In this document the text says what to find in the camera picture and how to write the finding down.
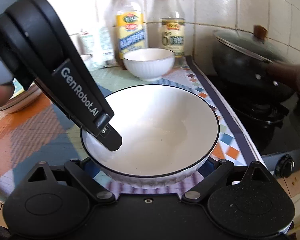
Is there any white ribbed bowl black rim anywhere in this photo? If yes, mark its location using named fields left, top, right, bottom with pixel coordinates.
left=81, top=85, right=220, bottom=189

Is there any large white slogan plate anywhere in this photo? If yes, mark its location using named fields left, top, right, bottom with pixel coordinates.
left=0, top=80, right=42, bottom=114

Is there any colourful patchwork table mat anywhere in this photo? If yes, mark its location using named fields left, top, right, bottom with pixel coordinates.
left=0, top=61, right=261, bottom=201

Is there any gas stove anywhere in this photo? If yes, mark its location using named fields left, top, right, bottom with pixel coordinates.
left=208, top=75, right=300, bottom=178

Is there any white ribbed bowl near bag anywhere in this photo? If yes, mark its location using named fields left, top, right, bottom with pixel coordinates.
left=80, top=55, right=93, bottom=69

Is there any white green plastic bag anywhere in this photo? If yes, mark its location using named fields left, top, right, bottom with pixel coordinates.
left=70, top=27, right=118, bottom=70

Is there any white ribbed bowl near bottles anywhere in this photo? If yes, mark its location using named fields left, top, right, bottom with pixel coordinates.
left=122, top=48, right=175, bottom=81

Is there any black wok with lid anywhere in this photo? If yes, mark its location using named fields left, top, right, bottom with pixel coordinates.
left=212, top=25, right=300, bottom=105

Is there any yellow label oil bottle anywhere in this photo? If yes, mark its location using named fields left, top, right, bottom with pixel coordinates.
left=114, top=0, right=148, bottom=69

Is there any yellow cap vinegar bottle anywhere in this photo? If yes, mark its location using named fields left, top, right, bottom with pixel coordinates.
left=159, top=0, right=185, bottom=58

